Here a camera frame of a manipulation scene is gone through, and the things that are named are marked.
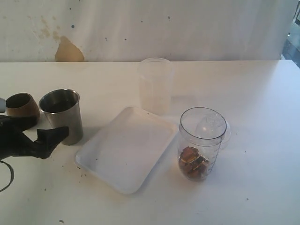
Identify brown wooden cup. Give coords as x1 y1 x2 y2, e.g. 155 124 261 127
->
6 93 40 127

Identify white plastic tray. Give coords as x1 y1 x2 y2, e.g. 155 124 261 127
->
75 106 178 194

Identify clear plastic measuring cup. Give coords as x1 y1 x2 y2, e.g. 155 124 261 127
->
178 107 226 181

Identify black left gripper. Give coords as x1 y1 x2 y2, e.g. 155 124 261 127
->
0 115 69 159

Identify stainless steel cup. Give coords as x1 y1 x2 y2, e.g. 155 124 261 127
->
39 89 83 145

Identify brown cereal contents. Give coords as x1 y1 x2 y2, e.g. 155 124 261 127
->
178 146 210 180

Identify translucent plastic container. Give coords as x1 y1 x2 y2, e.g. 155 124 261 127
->
137 57 174 115

